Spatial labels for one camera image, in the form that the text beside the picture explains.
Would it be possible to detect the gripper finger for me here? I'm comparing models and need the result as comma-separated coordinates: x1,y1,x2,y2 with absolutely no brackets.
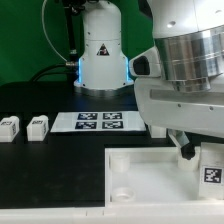
168,129,195,160

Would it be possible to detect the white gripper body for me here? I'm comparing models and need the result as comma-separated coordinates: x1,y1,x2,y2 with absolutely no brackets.
134,78,224,138

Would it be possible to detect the white square tabletop tray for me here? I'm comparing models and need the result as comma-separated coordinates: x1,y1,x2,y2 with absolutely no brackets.
105,147,224,205

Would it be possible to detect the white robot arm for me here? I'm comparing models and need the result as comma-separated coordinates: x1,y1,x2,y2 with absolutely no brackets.
74,0,224,140

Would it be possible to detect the white marker sheet with tags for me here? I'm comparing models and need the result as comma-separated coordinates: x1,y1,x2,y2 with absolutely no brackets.
51,111,146,133

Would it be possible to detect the wrist camera housing white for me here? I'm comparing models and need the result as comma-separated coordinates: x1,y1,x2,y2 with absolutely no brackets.
129,47,163,78

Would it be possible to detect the white front rail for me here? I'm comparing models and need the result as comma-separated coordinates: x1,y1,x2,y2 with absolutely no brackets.
0,201,224,224

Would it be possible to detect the black pole with cables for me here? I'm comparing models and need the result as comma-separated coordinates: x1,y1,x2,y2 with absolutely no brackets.
30,0,85,83

